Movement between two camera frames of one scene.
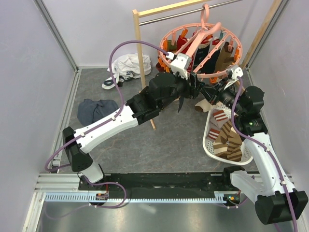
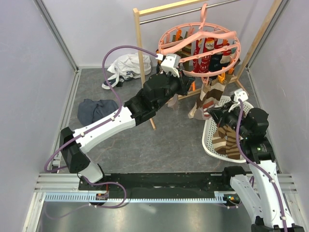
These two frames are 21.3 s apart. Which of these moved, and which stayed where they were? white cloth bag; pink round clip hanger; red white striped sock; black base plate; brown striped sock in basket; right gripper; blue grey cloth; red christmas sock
Moved: pink round clip hanger; red white striped sock; red christmas sock; right gripper
Stayed: brown striped sock in basket; blue grey cloth; black base plate; white cloth bag
